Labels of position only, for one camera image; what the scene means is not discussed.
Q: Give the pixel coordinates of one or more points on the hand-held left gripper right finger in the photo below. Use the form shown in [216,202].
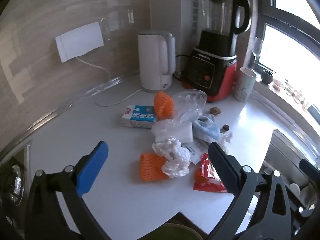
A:
[221,163]

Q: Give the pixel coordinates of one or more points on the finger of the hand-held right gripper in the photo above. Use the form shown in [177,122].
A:
[310,167]

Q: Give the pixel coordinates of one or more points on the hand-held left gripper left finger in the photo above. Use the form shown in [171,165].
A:
[92,166]

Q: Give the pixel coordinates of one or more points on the white tissue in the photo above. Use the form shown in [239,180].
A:
[175,155]

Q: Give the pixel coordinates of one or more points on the green waste bin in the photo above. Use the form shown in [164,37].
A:
[175,232]

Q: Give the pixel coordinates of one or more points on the red snack wrapper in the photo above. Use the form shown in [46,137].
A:
[207,180]

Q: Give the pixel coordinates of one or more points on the crumpled clear plastic wrap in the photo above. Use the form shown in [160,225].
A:
[225,140]

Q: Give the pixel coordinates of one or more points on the clear plastic sheet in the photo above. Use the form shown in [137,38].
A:
[197,150]

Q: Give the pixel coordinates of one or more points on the steel sink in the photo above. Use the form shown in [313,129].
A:
[285,155]

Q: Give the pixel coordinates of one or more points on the blue white plastic wrapper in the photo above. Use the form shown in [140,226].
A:
[207,130]

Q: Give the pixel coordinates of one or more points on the brown walnut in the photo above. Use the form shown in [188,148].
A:
[215,111]

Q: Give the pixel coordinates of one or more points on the orange foam fruit net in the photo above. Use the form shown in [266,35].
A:
[163,103]
[152,167]

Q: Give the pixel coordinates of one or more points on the blue white milk carton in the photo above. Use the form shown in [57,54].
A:
[138,116]

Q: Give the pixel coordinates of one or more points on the clear plastic bag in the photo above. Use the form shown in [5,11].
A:
[188,102]

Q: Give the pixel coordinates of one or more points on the row of small jars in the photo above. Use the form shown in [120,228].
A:
[291,92]

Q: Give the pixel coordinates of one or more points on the white printed ceramic cup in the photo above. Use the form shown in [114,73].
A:
[243,87]

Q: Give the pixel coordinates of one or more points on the dark small bowl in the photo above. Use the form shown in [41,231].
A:
[267,77]

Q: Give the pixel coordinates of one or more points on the black red blender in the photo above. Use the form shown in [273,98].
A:
[210,62]

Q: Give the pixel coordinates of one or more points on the white electric kettle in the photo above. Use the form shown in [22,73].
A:
[152,60]

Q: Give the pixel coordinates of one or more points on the wine glass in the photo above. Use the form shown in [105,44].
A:
[257,46]

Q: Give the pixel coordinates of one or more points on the white wall socket cover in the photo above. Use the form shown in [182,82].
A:
[80,41]

